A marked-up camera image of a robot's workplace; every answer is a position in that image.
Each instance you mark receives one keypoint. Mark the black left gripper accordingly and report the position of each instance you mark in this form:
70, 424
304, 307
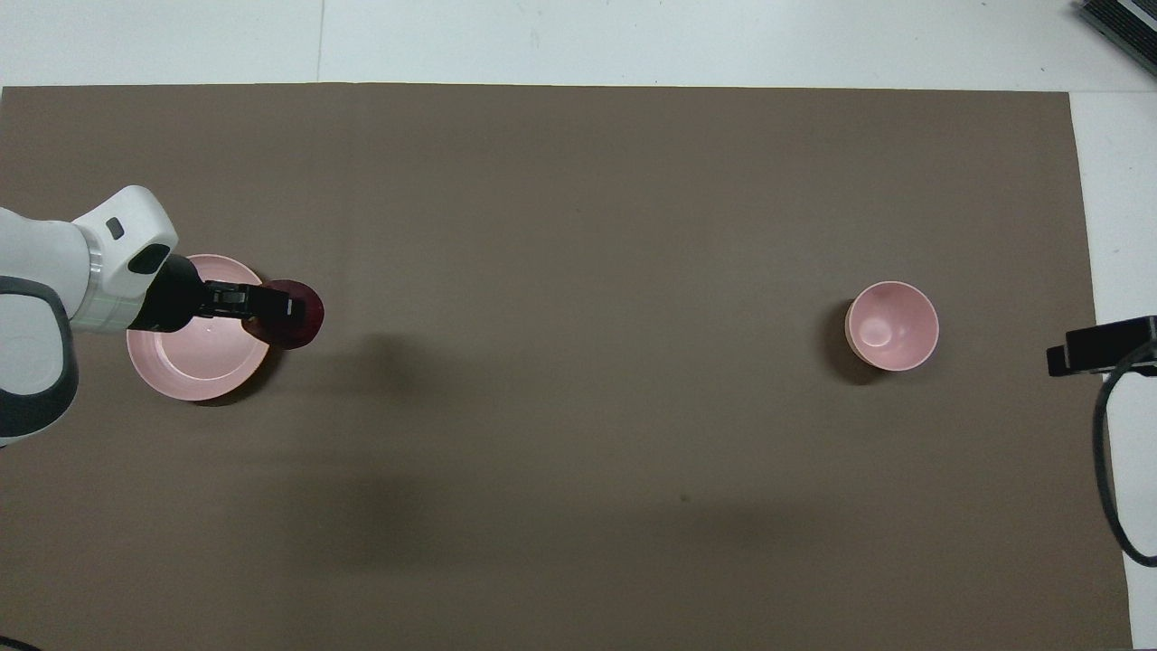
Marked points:
172, 294

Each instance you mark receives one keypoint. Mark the dark red apple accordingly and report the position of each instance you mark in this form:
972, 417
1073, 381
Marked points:
303, 334

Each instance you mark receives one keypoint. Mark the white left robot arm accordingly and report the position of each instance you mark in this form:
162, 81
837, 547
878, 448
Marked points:
45, 262

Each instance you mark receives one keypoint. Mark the pink plate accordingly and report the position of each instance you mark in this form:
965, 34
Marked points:
199, 362

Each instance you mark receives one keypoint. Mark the pink bowl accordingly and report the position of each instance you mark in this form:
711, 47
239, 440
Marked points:
895, 330

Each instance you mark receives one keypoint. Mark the brown table mat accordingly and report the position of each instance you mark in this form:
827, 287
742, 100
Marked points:
578, 226

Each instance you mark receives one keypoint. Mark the dark ribbed device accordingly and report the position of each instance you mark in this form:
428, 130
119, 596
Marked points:
1125, 20

